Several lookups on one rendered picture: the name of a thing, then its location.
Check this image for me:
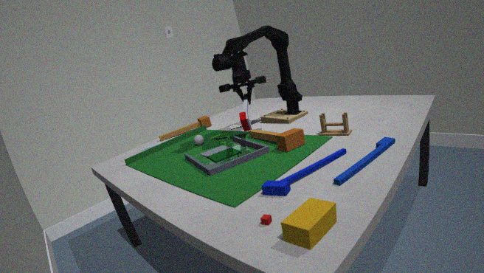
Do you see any small red cube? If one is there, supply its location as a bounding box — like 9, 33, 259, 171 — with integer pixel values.
261, 215, 272, 225

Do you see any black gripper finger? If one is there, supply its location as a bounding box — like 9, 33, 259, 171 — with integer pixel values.
233, 89, 244, 101
247, 86, 255, 104

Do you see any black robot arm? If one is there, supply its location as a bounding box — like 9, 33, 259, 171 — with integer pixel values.
212, 26, 303, 115

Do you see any grey ball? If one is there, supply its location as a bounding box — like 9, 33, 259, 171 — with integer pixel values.
194, 135, 204, 145

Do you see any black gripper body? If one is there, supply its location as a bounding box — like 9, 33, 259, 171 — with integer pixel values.
219, 66, 266, 93

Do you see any green flat mat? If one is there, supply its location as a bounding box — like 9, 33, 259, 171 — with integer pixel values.
127, 130, 332, 207

